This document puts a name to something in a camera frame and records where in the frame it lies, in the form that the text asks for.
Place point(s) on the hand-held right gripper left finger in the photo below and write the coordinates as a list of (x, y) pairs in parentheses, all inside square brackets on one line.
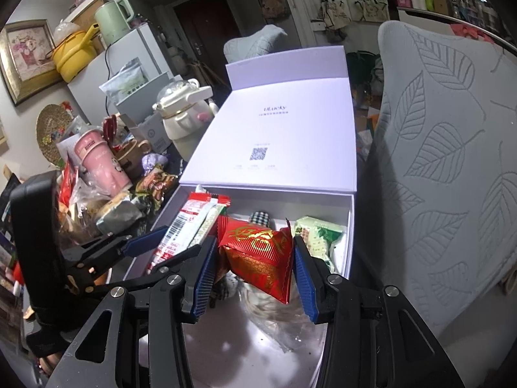
[(204, 279)]

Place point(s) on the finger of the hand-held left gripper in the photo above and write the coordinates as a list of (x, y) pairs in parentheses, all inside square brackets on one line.
[(177, 256), (145, 242)]

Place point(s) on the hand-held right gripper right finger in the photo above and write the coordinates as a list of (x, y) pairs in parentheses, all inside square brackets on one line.
[(305, 279)]

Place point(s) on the red white long packet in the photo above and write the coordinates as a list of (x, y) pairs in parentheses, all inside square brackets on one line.
[(185, 226)]

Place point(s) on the white green stick packet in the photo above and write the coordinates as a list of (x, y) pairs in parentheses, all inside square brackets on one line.
[(210, 222)]

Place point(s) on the red gold snack packet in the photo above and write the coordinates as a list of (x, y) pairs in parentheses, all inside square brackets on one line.
[(254, 258)]

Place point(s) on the white gift box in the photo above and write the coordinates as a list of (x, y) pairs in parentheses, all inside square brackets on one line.
[(274, 129)]

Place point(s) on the grey foil packet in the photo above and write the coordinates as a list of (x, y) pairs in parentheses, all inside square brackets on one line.
[(119, 214)]

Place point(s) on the green white snack packet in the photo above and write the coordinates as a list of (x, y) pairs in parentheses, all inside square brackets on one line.
[(319, 238)]

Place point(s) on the clear bag with beige fluff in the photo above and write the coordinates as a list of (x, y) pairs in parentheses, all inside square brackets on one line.
[(274, 315)]

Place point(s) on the colourful snack packet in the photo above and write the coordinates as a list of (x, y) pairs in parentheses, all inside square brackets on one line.
[(157, 186)]

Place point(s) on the black white checked cloth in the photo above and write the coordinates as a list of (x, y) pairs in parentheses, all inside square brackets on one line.
[(258, 218)]

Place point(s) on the pink cup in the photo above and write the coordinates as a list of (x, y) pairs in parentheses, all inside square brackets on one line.
[(101, 161)]

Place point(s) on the woven round fan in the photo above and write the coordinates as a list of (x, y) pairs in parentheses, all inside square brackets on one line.
[(50, 125)]

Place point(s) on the small white carton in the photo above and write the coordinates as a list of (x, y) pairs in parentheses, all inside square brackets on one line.
[(155, 133)]

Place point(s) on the white bear-shaped jug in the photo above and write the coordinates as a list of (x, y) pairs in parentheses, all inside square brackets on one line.
[(185, 125)]

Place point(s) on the grey desk organizer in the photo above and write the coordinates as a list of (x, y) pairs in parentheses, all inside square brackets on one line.
[(161, 85)]

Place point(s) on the green white pouch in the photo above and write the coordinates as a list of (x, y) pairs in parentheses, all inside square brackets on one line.
[(127, 81)]

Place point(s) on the yellow pot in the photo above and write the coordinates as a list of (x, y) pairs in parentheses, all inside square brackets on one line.
[(72, 62)]

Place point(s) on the gold framed picture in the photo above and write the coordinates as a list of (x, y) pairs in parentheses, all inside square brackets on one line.
[(28, 56)]

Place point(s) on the leaf pattern chair cover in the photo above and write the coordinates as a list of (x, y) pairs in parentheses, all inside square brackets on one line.
[(444, 149)]

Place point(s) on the white fridge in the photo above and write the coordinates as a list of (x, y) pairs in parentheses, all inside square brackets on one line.
[(137, 48)]

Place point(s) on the white plastic bag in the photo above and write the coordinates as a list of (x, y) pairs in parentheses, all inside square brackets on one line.
[(66, 30)]

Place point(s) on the green bag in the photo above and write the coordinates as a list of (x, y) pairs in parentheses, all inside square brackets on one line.
[(361, 66)]

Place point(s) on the cardboard box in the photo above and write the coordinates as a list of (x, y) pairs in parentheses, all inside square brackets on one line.
[(85, 12)]

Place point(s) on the green electric kettle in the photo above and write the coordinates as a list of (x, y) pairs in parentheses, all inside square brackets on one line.
[(113, 20)]

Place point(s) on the quilted grey chair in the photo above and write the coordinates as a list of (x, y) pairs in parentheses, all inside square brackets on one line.
[(254, 44)]

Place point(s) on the dark wooden door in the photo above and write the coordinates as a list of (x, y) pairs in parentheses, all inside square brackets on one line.
[(206, 24)]

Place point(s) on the white counter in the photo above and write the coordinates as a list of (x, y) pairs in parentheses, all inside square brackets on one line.
[(424, 16)]

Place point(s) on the coral cloth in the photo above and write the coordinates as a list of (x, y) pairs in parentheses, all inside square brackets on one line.
[(470, 32)]

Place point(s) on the row of bottles and boxes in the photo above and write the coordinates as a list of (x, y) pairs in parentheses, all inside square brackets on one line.
[(444, 0)]

